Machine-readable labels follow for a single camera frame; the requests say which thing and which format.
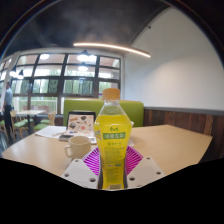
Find white ceramic mug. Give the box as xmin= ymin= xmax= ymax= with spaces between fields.
xmin=64 ymin=134 xmax=92 ymax=160

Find wooden dining table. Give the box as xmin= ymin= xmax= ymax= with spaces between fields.
xmin=14 ymin=109 xmax=47 ymax=134

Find group of pendant lamps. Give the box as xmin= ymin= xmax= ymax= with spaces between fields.
xmin=9 ymin=49 xmax=91 ymax=80

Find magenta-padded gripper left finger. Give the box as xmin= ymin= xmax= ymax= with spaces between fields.
xmin=61 ymin=146 xmax=103 ymax=190

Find small dark box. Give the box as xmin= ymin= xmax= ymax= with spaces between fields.
xmin=58 ymin=133 xmax=74 ymax=142

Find curved linear ceiling light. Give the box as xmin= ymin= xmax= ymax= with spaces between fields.
xmin=73 ymin=41 xmax=152 ymax=59

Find yellow drink bottle orange cap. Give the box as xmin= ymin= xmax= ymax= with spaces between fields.
xmin=93 ymin=87 xmax=133 ymax=191

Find group of wooden green-seat chairs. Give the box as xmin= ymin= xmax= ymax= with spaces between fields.
xmin=0 ymin=111 xmax=57 ymax=141

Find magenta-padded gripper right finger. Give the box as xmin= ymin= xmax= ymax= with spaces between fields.
xmin=123 ymin=145 xmax=166 ymax=190

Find person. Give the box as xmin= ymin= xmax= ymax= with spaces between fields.
xmin=1 ymin=81 xmax=14 ymax=134

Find white paper sheets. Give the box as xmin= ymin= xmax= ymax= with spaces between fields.
xmin=34 ymin=125 xmax=68 ymax=139

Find green upholstered bench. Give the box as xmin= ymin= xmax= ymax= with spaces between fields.
xmin=62 ymin=98 xmax=145 ymax=128

